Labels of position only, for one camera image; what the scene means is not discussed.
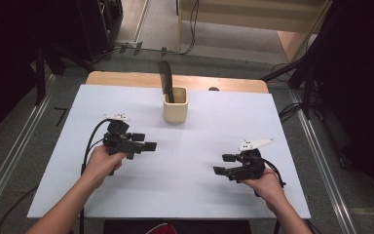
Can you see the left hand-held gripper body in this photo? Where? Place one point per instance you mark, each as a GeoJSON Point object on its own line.
{"type": "Point", "coordinates": [120, 143]}

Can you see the light wooden furniture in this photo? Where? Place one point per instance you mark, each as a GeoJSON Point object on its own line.
{"type": "Point", "coordinates": [240, 19]}

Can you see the black metal stand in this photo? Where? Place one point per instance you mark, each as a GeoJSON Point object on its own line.
{"type": "Point", "coordinates": [308, 74]}

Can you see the small dark round knob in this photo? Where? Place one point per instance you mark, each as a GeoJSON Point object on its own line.
{"type": "Point", "coordinates": [213, 88]}

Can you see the aluminium floor rail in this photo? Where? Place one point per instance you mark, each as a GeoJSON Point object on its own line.
{"type": "Point", "coordinates": [16, 156]}
{"type": "Point", "coordinates": [324, 169]}

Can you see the black cabinet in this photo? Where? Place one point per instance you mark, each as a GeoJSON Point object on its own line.
{"type": "Point", "coordinates": [100, 26]}

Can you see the white board sheet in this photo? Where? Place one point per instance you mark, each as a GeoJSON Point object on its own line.
{"type": "Point", "coordinates": [191, 182]}

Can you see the dark knife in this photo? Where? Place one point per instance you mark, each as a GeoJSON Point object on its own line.
{"type": "Point", "coordinates": [165, 78]}

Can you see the beige square cup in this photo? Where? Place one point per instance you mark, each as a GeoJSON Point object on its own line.
{"type": "Point", "coordinates": [175, 112]}

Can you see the person's left hand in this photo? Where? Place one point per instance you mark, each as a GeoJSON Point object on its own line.
{"type": "Point", "coordinates": [100, 165]}

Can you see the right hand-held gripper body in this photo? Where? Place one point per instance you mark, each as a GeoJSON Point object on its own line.
{"type": "Point", "coordinates": [250, 164]}

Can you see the person's right hand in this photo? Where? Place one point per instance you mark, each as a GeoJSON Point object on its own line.
{"type": "Point", "coordinates": [269, 188]}

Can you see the dark clothing with red patch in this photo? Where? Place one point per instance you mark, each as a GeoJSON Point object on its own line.
{"type": "Point", "coordinates": [175, 227]}

